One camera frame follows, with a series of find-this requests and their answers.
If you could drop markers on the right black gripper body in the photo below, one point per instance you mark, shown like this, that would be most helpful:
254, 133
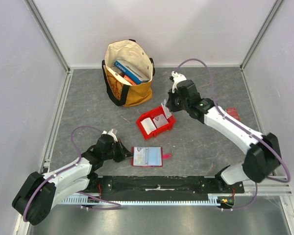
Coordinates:
174, 103

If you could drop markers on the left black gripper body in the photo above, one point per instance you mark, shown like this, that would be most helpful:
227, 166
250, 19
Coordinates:
115, 152

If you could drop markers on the red leather card holder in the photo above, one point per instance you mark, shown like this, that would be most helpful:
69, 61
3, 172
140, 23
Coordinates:
164, 156

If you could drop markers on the red plastic bin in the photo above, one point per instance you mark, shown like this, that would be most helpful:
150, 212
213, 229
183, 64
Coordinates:
151, 114

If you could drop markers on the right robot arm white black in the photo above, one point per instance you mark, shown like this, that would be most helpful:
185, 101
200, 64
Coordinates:
261, 151

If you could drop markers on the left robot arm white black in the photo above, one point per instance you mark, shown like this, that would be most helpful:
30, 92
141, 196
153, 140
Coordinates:
41, 192

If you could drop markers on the silver card in bin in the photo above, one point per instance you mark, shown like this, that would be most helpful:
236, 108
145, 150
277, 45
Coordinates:
160, 121

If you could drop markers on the white card stack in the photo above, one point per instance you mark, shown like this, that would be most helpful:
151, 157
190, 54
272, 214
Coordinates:
148, 125

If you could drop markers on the blue book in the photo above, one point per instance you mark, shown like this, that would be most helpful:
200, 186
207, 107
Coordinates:
128, 70

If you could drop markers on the orange book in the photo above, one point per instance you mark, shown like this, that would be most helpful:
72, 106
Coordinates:
129, 80

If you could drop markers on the red silver long box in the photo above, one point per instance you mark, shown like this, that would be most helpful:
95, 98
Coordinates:
233, 113

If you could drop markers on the yellow canvas tote bag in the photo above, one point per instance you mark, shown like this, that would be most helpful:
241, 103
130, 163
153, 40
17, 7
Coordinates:
120, 91

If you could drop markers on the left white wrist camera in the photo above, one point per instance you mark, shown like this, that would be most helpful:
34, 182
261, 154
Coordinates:
113, 133

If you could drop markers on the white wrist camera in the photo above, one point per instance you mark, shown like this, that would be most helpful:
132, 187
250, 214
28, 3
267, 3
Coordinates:
176, 78
113, 133

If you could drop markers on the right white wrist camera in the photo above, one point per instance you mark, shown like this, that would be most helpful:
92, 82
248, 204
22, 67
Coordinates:
176, 78

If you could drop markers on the slotted cable duct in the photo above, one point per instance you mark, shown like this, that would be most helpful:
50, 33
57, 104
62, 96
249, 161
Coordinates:
79, 199

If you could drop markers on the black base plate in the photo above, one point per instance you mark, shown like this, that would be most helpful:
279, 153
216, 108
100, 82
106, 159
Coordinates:
113, 184

